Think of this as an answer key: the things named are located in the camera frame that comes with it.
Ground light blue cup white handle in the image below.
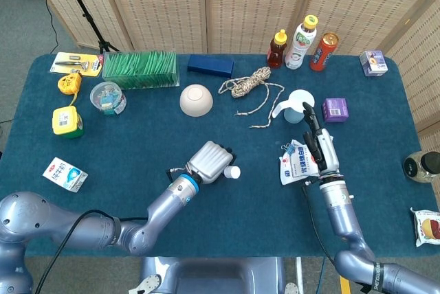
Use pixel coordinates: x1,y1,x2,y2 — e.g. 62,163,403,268
271,89,316,124

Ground amber honey bottle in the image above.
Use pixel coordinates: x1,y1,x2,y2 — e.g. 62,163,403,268
267,29,288,69

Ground dark blue rectangular box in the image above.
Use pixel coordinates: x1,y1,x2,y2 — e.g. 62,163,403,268
186,54,235,79

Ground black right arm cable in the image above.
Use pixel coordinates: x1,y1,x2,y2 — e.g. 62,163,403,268
301,179,341,274

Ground white blue milk carton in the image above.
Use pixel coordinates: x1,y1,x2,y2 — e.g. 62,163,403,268
42,157,89,193

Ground braided speckled rope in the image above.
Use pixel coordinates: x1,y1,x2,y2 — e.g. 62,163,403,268
217,66,285,129

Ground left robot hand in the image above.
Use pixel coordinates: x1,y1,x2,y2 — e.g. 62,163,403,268
185,140,238,185

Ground green container yellow lid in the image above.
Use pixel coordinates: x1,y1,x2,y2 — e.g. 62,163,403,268
52,106,85,139

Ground white snack packet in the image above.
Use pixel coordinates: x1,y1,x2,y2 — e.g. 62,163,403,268
410,207,440,248

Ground small purple box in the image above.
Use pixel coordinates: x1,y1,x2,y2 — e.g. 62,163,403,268
321,98,349,124

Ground orange red can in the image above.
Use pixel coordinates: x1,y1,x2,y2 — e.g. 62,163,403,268
309,32,340,72

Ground thin black floor cable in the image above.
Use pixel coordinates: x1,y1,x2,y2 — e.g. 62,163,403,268
29,0,60,55

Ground white drink bottle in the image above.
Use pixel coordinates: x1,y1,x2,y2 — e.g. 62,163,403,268
284,14,319,70

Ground clear round jar of clips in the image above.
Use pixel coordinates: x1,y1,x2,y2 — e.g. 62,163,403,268
89,81,127,117

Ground beige upturned bowl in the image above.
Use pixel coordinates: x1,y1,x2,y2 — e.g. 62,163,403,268
179,83,214,117

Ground black tripod stand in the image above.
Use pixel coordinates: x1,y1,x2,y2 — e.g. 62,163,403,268
56,0,120,55

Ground purple white small carton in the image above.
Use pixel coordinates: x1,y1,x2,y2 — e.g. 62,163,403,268
359,49,389,78

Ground blue floor cable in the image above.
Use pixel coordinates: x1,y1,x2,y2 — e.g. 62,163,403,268
318,256,327,294

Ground bamboo folding screen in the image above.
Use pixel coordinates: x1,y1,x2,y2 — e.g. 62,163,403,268
22,0,440,152

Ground yellow tape measure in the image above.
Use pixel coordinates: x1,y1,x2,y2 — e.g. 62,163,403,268
57,72,83,106

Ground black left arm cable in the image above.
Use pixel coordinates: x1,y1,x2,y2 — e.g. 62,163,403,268
34,166,188,294

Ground blue table cloth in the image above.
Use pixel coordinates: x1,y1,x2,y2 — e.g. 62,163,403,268
0,54,440,258

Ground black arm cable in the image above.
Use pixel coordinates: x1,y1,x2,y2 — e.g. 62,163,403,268
301,179,341,274
34,166,188,294

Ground razor blister pack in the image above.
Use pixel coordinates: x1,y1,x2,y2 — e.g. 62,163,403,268
49,52,105,78

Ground glass jar black lid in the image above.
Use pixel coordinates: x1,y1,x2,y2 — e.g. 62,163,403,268
404,151,440,184

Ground white sugar bag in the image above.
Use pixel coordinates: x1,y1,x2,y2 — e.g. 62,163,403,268
278,138,321,186

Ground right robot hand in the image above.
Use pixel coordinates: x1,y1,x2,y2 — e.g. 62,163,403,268
301,101,341,175

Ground clear box green sachets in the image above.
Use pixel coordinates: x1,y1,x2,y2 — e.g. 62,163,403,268
102,49,181,91

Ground white table leg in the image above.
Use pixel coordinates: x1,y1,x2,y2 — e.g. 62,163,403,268
294,256,305,294

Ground grey blue robot torso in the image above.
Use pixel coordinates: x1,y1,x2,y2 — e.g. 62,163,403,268
129,256,300,294

